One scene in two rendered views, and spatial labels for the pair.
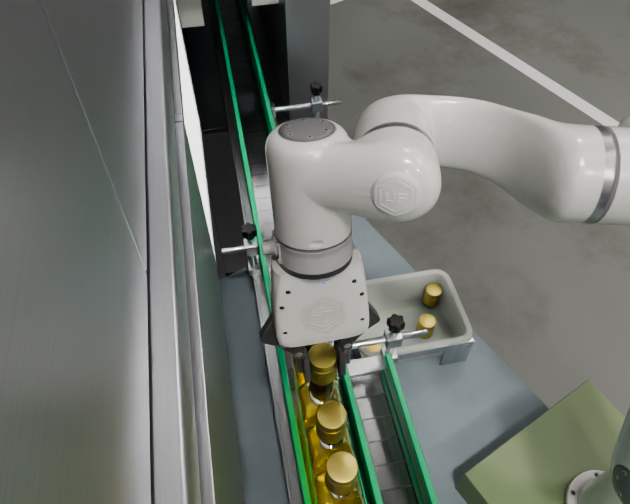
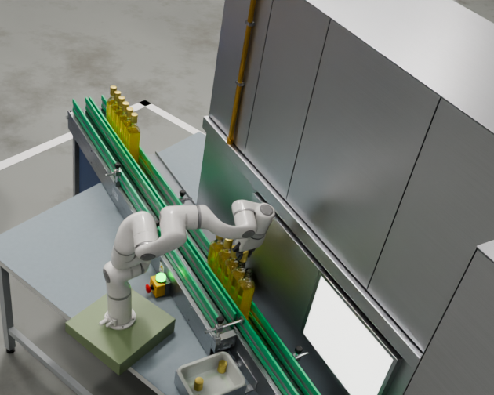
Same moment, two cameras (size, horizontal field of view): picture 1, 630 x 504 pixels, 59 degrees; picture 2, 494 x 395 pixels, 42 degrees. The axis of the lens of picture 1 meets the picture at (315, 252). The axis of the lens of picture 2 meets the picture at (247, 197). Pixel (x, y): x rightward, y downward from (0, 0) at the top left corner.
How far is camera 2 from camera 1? 2.42 m
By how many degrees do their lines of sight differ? 89
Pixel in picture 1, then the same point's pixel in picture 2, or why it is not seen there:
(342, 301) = not seen: hidden behind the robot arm
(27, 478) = (263, 129)
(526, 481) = (150, 320)
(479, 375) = (166, 376)
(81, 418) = (266, 145)
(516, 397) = (147, 370)
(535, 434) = (146, 337)
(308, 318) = not seen: hidden behind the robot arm
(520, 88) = not seen: outside the picture
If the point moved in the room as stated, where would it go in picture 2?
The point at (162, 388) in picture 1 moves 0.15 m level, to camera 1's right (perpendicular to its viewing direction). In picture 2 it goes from (269, 186) to (233, 189)
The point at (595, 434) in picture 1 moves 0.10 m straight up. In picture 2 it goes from (119, 342) to (121, 326)
